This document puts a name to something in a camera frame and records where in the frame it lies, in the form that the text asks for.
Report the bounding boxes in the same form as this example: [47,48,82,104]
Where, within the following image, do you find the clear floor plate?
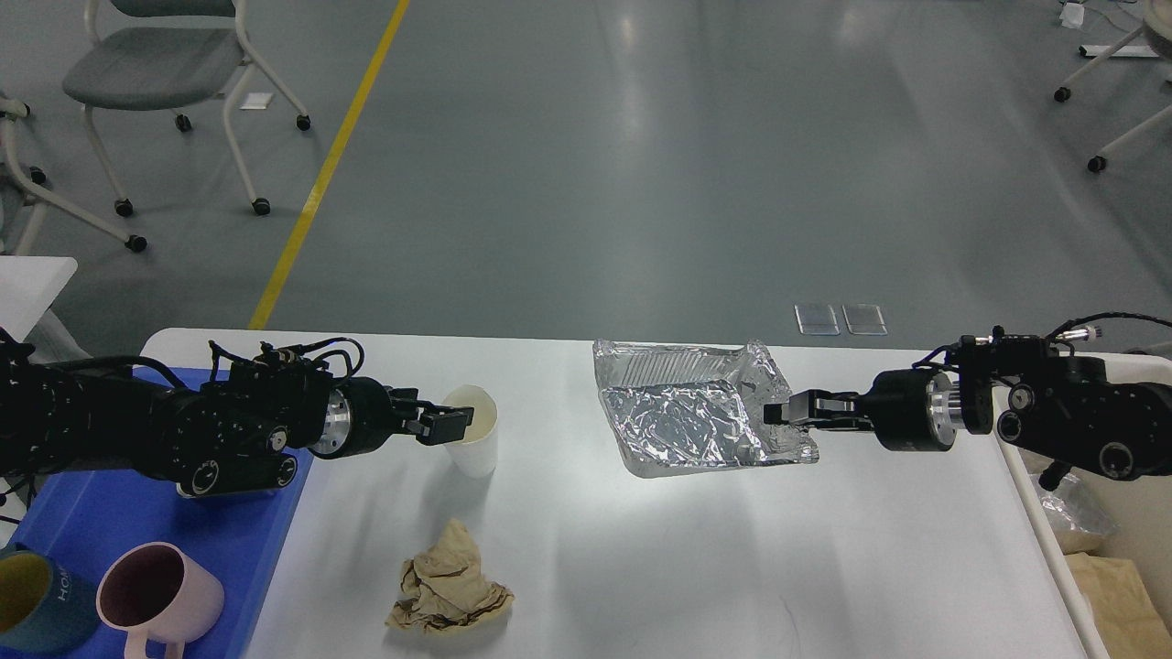
[841,303,890,335]
[793,303,841,335]

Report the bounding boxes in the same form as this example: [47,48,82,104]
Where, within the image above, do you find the brown paper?
[1067,552,1171,658]
[384,518,515,636]

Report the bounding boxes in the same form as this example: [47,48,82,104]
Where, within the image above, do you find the blue and yellow cup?
[1,543,101,655]

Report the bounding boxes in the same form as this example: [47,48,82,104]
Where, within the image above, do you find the white side table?
[1,254,77,340]

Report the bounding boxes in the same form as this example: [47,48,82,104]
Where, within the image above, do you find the white plastic bin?
[1002,353,1171,658]

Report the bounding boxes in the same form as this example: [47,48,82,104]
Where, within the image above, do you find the crumpled foil in bin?
[1031,473,1119,555]

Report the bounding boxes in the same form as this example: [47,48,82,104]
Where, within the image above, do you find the clear floor plate left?
[793,303,841,335]

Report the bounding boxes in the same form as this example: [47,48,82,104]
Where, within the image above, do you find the white chair base right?
[1051,0,1172,174]

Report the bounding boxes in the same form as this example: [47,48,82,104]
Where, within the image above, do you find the pink mug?
[95,541,226,658]

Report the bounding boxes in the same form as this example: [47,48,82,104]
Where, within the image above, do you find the blue plastic tray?
[0,368,316,659]

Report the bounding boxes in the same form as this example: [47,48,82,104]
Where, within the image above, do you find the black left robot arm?
[1,333,473,498]

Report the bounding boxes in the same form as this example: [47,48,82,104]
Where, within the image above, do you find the white chair frame left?
[1,96,149,257]

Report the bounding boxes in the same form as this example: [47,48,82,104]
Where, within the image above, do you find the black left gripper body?
[307,378,403,458]

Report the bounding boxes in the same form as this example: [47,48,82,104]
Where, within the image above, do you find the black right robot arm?
[765,314,1171,491]

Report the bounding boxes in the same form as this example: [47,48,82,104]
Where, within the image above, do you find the clear floor plate right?
[841,303,890,335]

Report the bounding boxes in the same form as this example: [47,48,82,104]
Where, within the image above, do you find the grey office chair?
[62,1,311,217]

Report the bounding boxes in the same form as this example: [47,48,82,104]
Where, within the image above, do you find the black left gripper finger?
[384,385,442,416]
[403,407,473,447]

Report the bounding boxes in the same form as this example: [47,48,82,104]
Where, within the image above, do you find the white paper cup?
[443,383,499,478]

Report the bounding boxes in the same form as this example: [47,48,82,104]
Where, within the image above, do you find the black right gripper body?
[863,371,962,453]

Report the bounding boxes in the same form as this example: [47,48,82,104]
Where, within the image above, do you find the brown paper in bin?
[1067,552,1171,658]

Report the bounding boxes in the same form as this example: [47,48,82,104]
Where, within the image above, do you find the black cables on floor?
[0,471,38,526]

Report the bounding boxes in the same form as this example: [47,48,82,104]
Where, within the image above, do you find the aluminium foil tray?
[591,340,820,478]

